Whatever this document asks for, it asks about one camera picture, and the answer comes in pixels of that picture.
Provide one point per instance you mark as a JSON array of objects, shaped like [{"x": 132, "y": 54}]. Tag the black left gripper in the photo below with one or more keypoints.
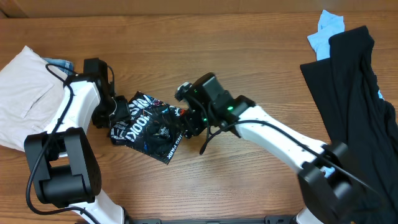
[{"x": 124, "y": 112}]

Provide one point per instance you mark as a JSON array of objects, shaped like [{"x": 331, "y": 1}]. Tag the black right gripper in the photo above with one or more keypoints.
[{"x": 189, "y": 124}]

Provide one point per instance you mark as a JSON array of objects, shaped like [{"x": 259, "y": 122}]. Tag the black orange patterned jersey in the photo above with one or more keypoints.
[{"x": 154, "y": 128}]

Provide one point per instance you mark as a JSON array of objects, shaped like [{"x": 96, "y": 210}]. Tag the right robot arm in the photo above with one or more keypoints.
[{"x": 327, "y": 173}]

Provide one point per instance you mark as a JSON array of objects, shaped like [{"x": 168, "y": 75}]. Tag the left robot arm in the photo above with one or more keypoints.
[{"x": 64, "y": 173}]

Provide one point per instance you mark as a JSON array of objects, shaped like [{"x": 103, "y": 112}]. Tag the blue denim jeans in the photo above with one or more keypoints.
[{"x": 64, "y": 65}]

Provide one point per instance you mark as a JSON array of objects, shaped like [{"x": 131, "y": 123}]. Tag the beige folded trousers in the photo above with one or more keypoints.
[{"x": 30, "y": 97}]

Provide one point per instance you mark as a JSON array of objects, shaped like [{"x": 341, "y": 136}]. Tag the black garment pile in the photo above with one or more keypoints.
[{"x": 345, "y": 91}]

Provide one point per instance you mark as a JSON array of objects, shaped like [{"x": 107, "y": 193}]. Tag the light blue cloth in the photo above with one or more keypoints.
[{"x": 328, "y": 25}]

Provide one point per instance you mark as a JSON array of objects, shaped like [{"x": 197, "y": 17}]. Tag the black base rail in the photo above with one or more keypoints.
[{"x": 269, "y": 219}]

